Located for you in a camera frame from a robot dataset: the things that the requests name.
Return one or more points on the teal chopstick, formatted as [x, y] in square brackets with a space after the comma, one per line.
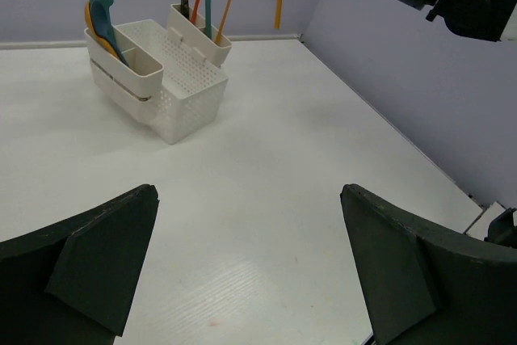
[208, 18]

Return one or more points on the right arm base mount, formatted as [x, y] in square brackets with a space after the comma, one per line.
[502, 229]

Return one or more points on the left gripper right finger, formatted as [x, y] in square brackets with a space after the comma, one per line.
[424, 283]

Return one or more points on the blue plastic spoon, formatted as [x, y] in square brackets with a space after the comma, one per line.
[103, 28]

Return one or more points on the orange plastic spoon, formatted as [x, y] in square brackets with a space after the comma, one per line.
[89, 24]

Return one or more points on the white utensil caddy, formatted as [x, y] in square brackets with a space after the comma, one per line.
[171, 79]

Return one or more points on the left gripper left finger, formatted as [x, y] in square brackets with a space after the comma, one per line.
[73, 282]

